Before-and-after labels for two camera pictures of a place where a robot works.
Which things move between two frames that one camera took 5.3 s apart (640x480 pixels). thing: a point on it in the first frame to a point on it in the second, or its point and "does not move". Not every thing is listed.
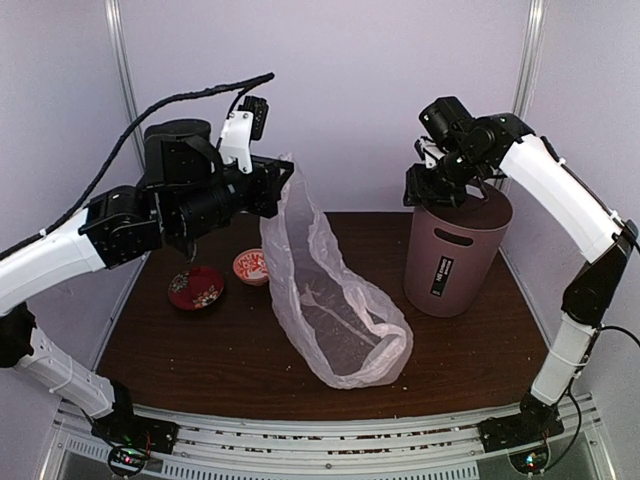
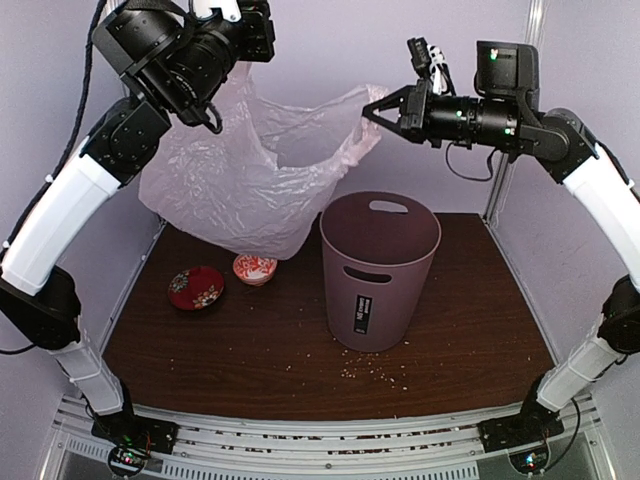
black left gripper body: (262, 200) to (259, 42)
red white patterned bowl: (251, 266) does not move
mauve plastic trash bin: (451, 252) to (378, 251)
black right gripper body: (438, 188) to (417, 120)
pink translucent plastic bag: (353, 337) to (263, 181)
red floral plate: (195, 288) does not move
